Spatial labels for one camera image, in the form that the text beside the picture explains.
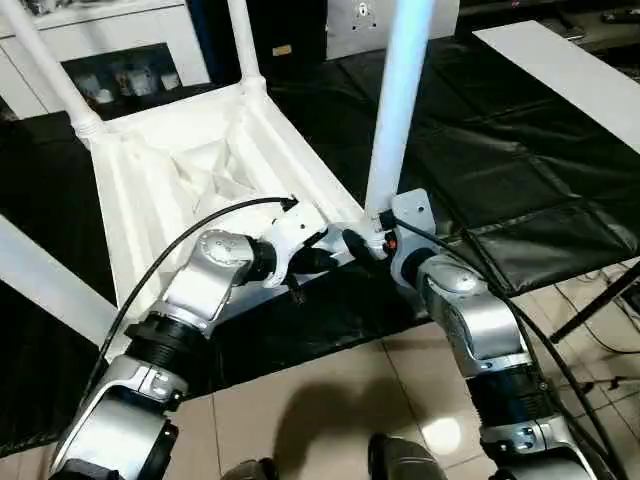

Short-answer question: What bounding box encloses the grey printed cushion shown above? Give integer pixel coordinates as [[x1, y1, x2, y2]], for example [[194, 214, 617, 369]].
[[324, 0, 461, 61]]

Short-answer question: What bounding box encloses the white leg with black mark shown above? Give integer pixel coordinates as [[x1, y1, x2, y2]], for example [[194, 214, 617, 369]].
[[362, 0, 435, 259]]

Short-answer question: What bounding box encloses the white plastic table top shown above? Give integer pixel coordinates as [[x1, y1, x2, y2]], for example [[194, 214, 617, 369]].
[[74, 82, 389, 351]]

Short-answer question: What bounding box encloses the black cabinet with gold label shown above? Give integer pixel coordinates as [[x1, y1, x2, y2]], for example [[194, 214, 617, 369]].
[[187, 0, 331, 84]]

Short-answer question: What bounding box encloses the white sideboard with glass doors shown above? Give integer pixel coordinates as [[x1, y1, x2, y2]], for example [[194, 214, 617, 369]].
[[0, 0, 211, 121]]

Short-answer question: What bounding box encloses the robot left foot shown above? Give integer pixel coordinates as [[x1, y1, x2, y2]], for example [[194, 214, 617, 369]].
[[222, 457, 279, 480]]

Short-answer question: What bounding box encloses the black work mat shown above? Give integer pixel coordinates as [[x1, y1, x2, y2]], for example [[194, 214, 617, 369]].
[[0, 32, 640, 449]]

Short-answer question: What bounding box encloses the white flat board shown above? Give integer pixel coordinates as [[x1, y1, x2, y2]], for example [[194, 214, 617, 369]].
[[472, 22, 640, 151]]

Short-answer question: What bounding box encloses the black stand leg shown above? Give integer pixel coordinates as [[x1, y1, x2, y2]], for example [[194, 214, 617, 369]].
[[549, 259, 640, 344]]

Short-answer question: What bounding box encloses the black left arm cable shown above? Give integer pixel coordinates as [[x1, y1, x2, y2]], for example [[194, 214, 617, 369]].
[[97, 195, 300, 366]]

